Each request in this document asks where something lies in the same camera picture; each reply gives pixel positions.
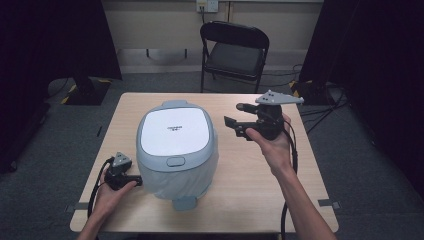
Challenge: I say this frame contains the person's left hand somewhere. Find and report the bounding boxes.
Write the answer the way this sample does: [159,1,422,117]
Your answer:
[94,167,138,219]

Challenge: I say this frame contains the white wall socket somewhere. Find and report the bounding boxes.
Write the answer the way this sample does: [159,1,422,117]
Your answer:
[195,0,220,14]

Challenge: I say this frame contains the hand-held gripper black cable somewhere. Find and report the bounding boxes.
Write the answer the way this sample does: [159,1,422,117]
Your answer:
[86,156,116,220]
[280,111,300,240]

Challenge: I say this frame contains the person's right hand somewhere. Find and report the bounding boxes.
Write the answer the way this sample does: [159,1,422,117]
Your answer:
[245,112,298,179]

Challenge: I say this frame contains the black floor cables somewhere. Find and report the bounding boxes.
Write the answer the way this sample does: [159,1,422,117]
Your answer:
[259,63,352,135]

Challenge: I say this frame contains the grey tape strip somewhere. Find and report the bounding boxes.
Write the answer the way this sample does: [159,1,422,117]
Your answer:
[317,198,342,211]
[64,201,92,214]

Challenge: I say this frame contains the left hand-held gripper black cable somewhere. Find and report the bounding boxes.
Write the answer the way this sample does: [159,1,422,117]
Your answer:
[86,156,116,220]

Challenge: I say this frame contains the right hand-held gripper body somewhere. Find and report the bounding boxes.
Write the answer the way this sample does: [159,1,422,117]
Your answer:
[253,89,305,141]

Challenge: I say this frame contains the black curtain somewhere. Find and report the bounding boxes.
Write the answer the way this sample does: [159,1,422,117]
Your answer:
[298,0,424,201]
[0,0,123,175]

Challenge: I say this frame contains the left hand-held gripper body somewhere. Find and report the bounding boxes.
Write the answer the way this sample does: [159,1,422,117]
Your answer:
[104,151,135,192]

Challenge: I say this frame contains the black folding chair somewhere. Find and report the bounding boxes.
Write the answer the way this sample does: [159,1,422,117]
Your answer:
[199,20,271,95]

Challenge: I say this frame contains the black stand base striped tape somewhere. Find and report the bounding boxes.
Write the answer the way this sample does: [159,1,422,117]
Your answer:
[288,79,336,107]
[60,74,113,107]

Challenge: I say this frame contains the white and grey pedal bin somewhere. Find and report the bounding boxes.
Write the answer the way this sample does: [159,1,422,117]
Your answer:
[135,99,220,212]

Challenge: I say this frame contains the right hand-held gripper black cable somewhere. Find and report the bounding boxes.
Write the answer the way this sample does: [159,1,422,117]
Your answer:
[280,111,300,240]

